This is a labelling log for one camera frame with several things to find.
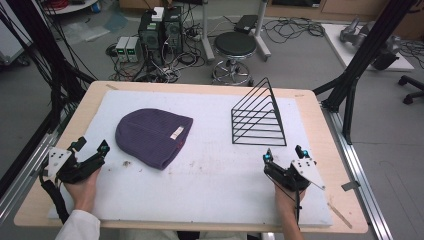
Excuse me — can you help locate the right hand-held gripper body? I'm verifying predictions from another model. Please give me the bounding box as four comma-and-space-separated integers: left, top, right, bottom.
263, 157, 326, 193

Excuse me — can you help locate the black wire file rack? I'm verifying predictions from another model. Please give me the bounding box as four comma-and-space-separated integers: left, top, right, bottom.
230, 77, 288, 147

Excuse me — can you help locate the black round stool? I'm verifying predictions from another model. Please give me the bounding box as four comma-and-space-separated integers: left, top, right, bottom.
211, 31, 258, 87

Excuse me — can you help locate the grey table leg stand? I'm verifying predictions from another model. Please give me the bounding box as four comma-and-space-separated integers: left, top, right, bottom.
199, 0, 272, 63

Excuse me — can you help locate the black box on floor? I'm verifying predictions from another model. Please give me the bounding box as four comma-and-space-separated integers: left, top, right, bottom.
233, 13, 260, 35

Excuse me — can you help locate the tangle of floor cables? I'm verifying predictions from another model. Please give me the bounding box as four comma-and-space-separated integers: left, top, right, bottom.
261, 16, 326, 45

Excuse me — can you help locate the person's right hand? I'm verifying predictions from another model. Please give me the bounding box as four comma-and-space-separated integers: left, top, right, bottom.
273, 181, 307, 218

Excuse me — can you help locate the black computer tower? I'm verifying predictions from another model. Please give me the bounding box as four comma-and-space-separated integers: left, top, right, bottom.
162, 5, 185, 56
137, 9, 165, 66

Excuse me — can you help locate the black office chair base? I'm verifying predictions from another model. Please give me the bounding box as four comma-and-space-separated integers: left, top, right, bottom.
397, 74, 424, 106

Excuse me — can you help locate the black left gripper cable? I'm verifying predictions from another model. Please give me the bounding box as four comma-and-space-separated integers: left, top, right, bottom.
38, 166, 72, 225

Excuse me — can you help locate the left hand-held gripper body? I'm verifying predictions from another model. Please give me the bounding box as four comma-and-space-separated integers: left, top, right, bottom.
46, 147, 106, 185

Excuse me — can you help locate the white foam mat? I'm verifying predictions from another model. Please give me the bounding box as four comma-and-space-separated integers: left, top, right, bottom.
48, 89, 334, 228

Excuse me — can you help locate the white platform with grey robot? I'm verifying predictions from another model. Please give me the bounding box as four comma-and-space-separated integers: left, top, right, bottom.
321, 17, 416, 73

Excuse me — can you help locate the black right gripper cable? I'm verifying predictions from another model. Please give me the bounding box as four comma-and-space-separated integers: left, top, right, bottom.
265, 169, 303, 231

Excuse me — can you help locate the aluminium rail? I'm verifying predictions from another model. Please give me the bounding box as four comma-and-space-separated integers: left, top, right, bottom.
0, 99, 81, 225
320, 101, 395, 240

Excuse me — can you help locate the black metal frame stand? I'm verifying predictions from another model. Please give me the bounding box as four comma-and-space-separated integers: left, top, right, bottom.
0, 0, 98, 128
312, 0, 420, 146

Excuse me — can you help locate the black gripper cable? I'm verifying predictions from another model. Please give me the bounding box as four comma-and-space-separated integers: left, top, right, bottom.
265, 169, 303, 231
38, 166, 72, 225

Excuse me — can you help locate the purple knit beanie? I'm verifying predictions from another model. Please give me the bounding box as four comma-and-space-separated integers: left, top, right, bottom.
114, 107, 194, 171

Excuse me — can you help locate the person's left hand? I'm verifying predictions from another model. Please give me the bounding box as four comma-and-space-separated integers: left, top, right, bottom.
63, 166, 103, 214

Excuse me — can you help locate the grey power supply unit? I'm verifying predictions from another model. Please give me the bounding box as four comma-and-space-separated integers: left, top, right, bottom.
114, 35, 130, 63
125, 36, 142, 64

